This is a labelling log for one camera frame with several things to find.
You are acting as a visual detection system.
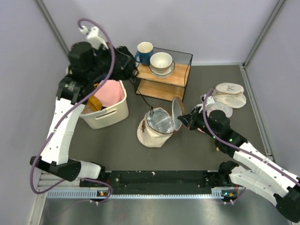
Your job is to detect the white ceramic bowl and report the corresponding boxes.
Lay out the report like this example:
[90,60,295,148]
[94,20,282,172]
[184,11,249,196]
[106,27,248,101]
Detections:
[150,52,173,70]

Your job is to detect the pink bra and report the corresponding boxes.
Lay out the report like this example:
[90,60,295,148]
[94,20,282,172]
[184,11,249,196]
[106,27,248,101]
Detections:
[94,80,125,107]

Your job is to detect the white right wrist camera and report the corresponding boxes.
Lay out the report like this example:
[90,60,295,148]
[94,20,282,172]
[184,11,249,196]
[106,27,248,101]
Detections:
[201,94,215,107]

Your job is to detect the pink trimmed mesh bag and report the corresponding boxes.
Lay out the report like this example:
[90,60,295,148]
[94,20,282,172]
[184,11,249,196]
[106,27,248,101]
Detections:
[206,100,233,118]

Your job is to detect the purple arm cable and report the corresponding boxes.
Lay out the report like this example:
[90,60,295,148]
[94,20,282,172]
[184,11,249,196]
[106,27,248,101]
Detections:
[202,88,300,204]
[30,19,116,203]

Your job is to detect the mustard yellow bra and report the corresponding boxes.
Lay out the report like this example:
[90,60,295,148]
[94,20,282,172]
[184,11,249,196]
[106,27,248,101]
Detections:
[87,96,102,113]

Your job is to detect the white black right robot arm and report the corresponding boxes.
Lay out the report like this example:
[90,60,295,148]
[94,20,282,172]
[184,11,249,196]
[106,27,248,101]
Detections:
[178,106,300,223]

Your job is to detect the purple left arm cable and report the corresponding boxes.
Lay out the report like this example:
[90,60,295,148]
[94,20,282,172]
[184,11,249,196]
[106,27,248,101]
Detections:
[30,19,116,203]

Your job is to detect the cream mesh laundry bag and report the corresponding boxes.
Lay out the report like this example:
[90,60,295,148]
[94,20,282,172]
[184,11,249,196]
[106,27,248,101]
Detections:
[212,82,247,109]

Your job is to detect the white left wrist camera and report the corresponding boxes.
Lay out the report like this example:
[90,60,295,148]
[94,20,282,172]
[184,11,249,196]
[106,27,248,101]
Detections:
[79,26,108,50]

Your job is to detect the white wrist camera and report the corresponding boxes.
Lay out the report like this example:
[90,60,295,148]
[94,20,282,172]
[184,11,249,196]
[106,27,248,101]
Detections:
[201,94,215,107]
[79,26,108,50]

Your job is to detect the black bra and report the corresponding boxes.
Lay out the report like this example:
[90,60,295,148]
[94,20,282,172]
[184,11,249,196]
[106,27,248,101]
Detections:
[112,45,155,115]

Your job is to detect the grey slotted cable duct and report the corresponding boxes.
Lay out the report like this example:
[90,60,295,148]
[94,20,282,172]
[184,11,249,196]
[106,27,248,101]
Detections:
[46,188,237,200]

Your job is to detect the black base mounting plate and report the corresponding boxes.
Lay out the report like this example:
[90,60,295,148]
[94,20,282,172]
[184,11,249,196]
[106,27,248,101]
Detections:
[79,170,237,195]

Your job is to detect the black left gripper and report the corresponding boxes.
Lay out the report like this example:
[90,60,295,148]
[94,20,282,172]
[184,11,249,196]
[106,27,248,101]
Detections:
[86,41,130,82]

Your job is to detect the black wire wooden shelf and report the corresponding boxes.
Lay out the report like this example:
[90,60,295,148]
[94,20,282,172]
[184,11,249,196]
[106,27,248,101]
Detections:
[134,47,193,101]

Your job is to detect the blue ceramic mug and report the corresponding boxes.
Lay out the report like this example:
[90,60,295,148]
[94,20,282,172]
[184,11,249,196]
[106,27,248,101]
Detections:
[135,42,154,66]

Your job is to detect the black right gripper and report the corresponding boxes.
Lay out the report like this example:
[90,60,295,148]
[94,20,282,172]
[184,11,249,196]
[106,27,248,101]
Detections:
[178,105,219,140]

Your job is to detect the white scalloped plate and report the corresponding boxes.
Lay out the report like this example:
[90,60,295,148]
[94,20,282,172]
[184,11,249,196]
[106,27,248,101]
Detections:
[149,62,175,79]

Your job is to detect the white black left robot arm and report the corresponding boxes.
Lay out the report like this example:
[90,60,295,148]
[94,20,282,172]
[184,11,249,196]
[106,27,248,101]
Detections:
[30,42,116,186]

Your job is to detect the cream plastic laundry basket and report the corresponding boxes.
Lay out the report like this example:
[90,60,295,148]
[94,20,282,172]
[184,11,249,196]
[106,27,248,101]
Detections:
[80,80,129,129]

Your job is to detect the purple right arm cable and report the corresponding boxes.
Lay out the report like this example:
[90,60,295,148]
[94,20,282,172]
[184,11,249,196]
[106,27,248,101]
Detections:
[202,88,300,204]

